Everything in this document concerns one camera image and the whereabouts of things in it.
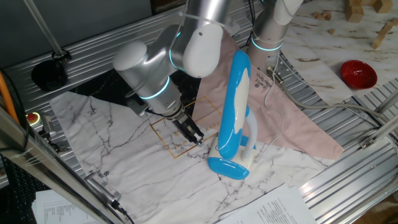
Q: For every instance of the large wooden block stack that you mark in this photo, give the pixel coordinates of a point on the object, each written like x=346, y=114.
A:
x=354, y=12

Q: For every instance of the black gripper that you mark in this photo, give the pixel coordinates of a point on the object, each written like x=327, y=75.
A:
x=185, y=124

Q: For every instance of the metal stand pole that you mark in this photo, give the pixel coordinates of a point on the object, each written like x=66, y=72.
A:
x=43, y=28

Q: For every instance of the marble pink black tablecloth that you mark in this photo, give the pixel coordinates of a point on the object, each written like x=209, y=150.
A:
x=140, y=186

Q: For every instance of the silver depth camera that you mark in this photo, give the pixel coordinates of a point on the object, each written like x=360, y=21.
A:
x=102, y=186

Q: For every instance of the aluminium frame bar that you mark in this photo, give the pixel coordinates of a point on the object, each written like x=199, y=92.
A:
x=46, y=165

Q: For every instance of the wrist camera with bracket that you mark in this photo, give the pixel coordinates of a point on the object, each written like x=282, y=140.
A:
x=136, y=107

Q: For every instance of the printed paper sheet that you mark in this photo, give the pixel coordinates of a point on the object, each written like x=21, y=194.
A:
x=59, y=211
x=270, y=208
x=306, y=208

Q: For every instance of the red emergency stop button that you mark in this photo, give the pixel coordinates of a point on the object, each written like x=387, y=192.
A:
x=33, y=119

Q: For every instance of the blue white desk lamp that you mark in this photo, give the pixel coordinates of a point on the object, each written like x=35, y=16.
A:
x=233, y=124

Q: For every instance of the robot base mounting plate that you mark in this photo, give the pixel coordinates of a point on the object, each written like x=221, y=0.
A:
x=284, y=67

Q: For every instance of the long wooden block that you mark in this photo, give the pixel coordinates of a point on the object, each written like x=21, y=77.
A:
x=381, y=35

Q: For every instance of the white marble pattern sheet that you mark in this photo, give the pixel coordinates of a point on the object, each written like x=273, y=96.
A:
x=326, y=62

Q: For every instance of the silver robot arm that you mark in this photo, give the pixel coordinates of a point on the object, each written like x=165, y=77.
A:
x=149, y=71

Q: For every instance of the red bowl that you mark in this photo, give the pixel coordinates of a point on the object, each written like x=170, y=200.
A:
x=357, y=74

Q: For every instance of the aluminium profile rail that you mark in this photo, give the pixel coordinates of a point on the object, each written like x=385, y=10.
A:
x=377, y=132

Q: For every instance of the white power strip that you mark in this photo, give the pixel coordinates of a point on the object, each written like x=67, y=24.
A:
x=232, y=27

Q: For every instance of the small wooden block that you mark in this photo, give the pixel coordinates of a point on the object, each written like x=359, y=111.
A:
x=331, y=31
x=326, y=16
x=316, y=15

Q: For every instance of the black round stand base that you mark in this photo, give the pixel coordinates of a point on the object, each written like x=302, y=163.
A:
x=49, y=76

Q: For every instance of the black keyboard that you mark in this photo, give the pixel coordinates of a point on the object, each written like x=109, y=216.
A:
x=18, y=193

